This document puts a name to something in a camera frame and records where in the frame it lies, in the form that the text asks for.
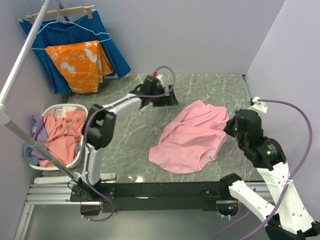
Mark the grey blue garment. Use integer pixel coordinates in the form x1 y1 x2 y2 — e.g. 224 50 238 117
22 143 40 166

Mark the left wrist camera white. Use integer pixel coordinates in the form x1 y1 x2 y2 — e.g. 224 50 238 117
153 72 168 89

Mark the black base beam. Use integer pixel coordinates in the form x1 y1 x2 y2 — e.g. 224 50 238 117
70 181 233 216

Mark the silver clothes rack pole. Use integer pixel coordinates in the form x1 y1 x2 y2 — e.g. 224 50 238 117
0 0 79 180

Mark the orange tie-dye cloth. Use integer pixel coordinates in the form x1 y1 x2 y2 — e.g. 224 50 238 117
45 40 114 94

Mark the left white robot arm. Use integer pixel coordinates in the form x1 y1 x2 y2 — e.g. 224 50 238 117
79 72 179 201

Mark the lavender garment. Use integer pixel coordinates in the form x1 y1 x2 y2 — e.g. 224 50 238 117
30 115 48 166

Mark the blue pleated skirt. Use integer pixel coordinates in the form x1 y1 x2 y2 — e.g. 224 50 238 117
32 12 131 94

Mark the pink t-shirt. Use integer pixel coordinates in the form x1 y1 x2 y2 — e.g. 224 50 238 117
148 100 230 175

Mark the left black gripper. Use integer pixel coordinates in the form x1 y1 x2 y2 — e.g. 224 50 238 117
150 85 179 108

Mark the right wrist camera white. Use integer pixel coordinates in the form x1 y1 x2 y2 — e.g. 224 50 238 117
249 96 268 115

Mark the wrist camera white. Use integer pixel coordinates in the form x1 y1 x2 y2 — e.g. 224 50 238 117
249 96 268 115
153 72 168 89

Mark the wooden clip hanger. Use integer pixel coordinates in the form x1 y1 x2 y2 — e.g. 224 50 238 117
25 4 97 25

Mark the white laundry basket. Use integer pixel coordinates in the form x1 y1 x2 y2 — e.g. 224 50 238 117
30 103 88 168

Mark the salmon orange t-shirt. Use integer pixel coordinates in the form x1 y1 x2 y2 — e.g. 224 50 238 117
43 109 86 166

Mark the aluminium rail frame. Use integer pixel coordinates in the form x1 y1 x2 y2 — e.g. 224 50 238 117
14 181 302 240

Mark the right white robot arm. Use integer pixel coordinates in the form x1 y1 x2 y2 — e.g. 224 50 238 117
219 109 320 240

